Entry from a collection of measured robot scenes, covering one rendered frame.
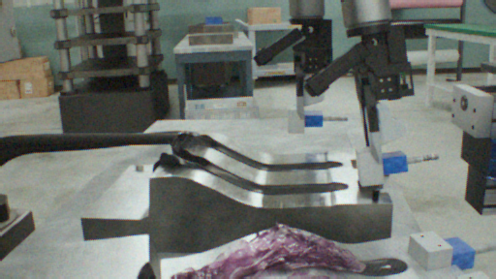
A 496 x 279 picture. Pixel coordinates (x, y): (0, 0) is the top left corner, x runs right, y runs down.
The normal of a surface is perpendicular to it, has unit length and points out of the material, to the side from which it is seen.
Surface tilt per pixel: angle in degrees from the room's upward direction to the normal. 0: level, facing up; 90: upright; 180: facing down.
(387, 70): 82
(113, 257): 0
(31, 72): 88
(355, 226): 90
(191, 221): 90
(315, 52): 90
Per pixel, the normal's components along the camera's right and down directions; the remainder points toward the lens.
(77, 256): -0.04, -0.96
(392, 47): -0.11, 0.14
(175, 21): 0.07, 0.28
